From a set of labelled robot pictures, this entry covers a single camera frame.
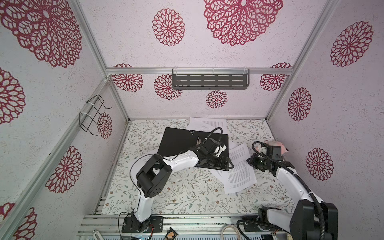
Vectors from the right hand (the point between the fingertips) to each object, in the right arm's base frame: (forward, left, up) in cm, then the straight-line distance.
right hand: (248, 157), depth 86 cm
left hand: (-6, +13, -1) cm, 14 cm away
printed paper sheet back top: (+17, +5, -11) cm, 20 cm away
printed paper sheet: (-9, +4, -5) cm, 11 cm away
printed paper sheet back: (+35, +22, -10) cm, 42 cm away
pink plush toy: (+11, -26, -6) cm, 29 cm away
